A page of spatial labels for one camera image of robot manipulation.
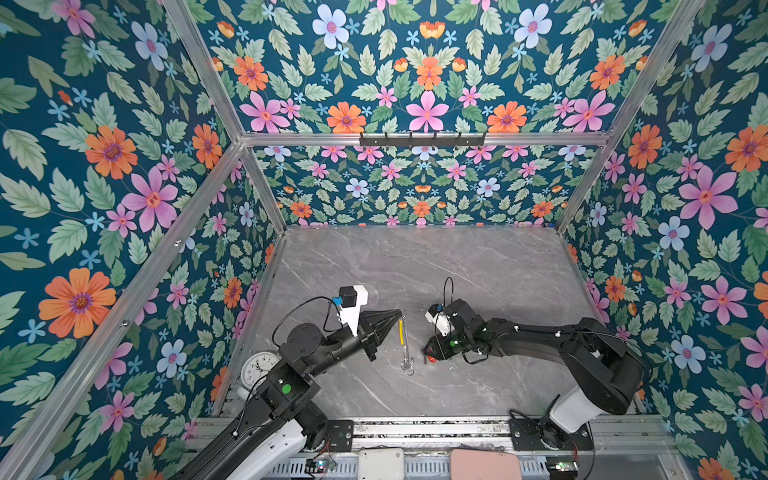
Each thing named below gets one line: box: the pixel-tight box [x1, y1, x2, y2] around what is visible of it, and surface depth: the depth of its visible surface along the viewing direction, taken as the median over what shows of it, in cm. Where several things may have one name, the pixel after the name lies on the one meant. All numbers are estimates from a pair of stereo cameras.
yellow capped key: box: [398, 319, 406, 346], surface depth 68 cm
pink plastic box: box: [450, 449, 522, 480], surface depth 70 cm
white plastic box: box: [358, 448, 405, 480], surface depth 70 cm
